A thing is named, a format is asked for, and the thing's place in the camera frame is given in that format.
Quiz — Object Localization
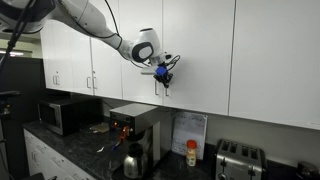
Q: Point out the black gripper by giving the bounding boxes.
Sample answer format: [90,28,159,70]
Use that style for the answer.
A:
[153,73,174,89]

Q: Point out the white lower cabinet row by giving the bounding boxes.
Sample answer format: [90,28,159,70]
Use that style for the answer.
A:
[22,128,98,180]

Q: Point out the steel commercial coffee machine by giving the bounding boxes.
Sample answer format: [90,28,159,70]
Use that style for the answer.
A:
[109,102,173,171]

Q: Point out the white paper sign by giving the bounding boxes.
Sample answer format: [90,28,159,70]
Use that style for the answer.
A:
[171,111,208,160]

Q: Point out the red coffee machine lever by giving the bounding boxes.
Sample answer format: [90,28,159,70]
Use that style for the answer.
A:
[119,125,130,141]

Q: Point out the spice bottle orange cap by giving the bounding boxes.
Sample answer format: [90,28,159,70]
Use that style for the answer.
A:
[185,139,198,167]

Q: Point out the beige cloth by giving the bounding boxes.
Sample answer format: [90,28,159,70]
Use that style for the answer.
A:
[89,122,111,134]

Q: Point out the steel coffee carafe black lid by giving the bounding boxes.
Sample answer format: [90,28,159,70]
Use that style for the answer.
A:
[123,142,149,179]

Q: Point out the steel microwave oven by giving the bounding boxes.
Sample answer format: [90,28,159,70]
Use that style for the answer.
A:
[37,97,103,137]

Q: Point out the steel four slot toaster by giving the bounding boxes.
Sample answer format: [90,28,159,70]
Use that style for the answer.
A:
[213,138,269,180]

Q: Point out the black round appliance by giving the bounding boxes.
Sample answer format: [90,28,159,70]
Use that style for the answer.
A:
[294,160,320,180]

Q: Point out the grey wrist camera blue end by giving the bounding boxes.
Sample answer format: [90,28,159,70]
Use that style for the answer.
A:
[140,65,168,77]

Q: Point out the black camera cable loop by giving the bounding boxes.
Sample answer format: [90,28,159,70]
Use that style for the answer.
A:
[165,54,182,72]

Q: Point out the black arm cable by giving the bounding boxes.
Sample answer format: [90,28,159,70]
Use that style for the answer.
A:
[56,0,122,39]

